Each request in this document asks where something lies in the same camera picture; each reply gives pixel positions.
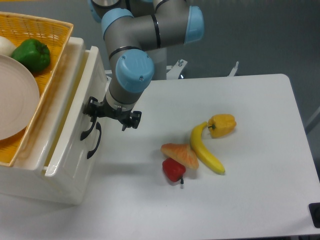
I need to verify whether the white drawer cabinet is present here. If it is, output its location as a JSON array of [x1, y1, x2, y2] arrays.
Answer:
[[0, 36, 110, 206]]

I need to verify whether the green bell pepper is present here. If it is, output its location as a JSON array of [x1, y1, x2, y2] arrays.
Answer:
[[11, 38, 51, 73]]

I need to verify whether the yellow banana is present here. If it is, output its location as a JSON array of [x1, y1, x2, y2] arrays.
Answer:
[[190, 121, 225, 175]]

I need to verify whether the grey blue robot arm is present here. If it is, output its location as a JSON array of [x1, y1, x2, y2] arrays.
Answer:
[[83, 0, 205, 129]]

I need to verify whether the white onion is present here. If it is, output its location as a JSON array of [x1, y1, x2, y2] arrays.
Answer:
[[0, 36, 17, 57]]

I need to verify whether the pink round plate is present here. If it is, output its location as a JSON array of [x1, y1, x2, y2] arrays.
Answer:
[[0, 55, 40, 140]]

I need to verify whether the red bell pepper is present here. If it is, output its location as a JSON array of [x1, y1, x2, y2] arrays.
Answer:
[[162, 158, 186, 185]]

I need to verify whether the black corner device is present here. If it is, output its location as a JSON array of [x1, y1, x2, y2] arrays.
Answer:
[[308, 202, 320, 229]]

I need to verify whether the yellow bell pepper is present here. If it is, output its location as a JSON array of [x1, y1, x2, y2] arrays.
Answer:
[[207, 114, 237, 138]]

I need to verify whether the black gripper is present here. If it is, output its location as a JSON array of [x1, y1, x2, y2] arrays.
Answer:
[[83, 96, 142, 131]]

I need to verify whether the yellow woven basket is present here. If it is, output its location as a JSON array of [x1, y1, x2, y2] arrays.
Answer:
[[0, 12, 73, 167]]

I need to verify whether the orange croissant bread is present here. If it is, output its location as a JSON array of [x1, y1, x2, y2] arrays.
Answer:
[[160, 143, 199, 170]]

